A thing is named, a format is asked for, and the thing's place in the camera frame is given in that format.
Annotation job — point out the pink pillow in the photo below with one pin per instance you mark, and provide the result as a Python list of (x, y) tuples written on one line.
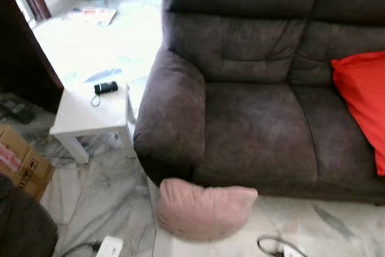
[(204, 212)]

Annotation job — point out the red pillow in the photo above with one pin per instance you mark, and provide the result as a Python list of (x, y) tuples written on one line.
[(364, 94)]

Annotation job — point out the dark brown fabric sofa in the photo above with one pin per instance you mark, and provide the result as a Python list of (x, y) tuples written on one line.
[(252, 118)]

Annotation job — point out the black object on floor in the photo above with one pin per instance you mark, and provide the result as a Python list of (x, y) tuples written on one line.
[(17, 111)]

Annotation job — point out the small black device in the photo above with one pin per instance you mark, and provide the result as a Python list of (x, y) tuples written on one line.
[(106, 87)]

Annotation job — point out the white side table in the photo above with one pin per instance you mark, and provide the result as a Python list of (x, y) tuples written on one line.
[(87, 115)]

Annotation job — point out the white power strip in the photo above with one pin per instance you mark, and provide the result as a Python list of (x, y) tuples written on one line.
[(109, 247)]

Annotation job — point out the cardboard box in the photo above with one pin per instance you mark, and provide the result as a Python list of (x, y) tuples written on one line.
[(24, 164)]

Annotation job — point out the dark wooden cabinet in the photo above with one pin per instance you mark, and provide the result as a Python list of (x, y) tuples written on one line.
[(24, 58)]

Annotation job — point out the dark brown upholstered seat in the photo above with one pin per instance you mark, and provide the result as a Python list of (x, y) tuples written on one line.
[(24, 227)]

